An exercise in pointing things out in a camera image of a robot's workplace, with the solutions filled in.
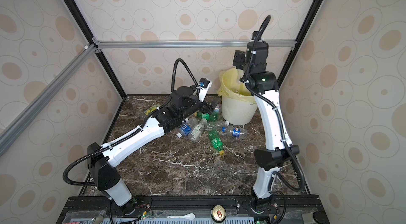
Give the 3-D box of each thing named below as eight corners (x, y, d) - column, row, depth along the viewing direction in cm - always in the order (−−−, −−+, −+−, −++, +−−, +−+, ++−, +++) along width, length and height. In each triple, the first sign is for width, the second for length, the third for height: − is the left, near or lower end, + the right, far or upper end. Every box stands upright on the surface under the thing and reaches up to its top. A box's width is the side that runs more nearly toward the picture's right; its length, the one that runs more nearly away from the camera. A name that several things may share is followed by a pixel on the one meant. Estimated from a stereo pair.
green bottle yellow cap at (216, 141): (216, 157, 91) (216, 153, 86) (207, 135, 100) (207, 130, 96) (225, 154, 92) (226, 149, 88) (215, 132, 102) (216, 127, 97)
